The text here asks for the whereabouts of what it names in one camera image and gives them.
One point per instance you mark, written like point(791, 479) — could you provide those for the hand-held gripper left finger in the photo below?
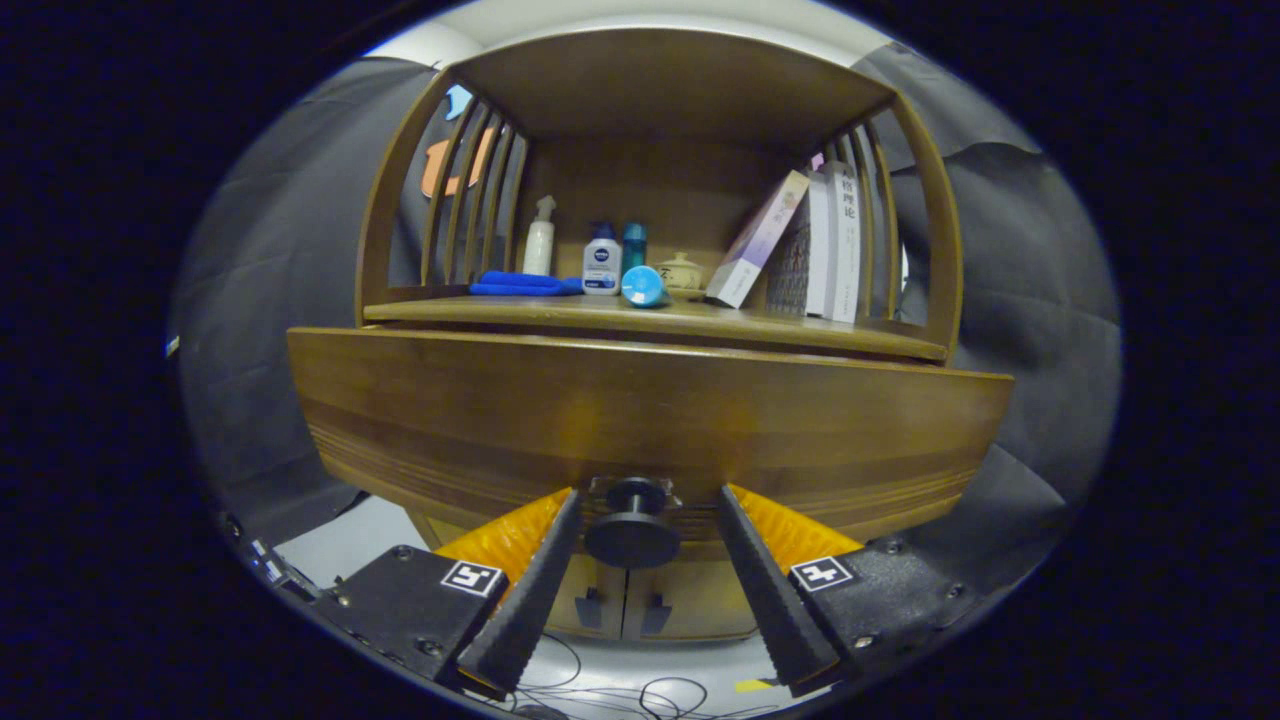
point(530, 600)

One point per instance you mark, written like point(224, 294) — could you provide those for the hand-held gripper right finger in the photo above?
point(775, 600)

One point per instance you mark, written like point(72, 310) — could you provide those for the wooden drawer with black knob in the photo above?
point(500, 410)

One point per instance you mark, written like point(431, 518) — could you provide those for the blue squeeze tube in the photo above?
point(643, 287)

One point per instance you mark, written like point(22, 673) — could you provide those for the wooden cabinet door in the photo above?
point(700, 600)
point(610, 585)

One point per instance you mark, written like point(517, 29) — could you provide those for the wooden countertop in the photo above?
point(800, 325)

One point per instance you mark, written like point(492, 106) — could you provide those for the brown wooden cabinet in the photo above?
point(650, 180)

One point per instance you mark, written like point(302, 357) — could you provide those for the blue folded cloth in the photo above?
point(520, 284)

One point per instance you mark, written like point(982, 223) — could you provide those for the patterned cover book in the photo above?
point(790, 270)

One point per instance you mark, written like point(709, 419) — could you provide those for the beige lidded teacup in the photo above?
point(683, 272)

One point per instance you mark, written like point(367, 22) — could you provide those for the white lotion bottle blue cap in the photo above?
point(601, 265)

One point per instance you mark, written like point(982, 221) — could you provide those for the white pump bottle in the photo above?
point(538, 250)

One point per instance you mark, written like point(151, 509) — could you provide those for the purple white book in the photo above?
point(755, 245)

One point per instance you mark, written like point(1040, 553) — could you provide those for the white book black characters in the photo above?
point(845, 250)

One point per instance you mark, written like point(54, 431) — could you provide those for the teal blue bottle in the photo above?
point(634, 245)

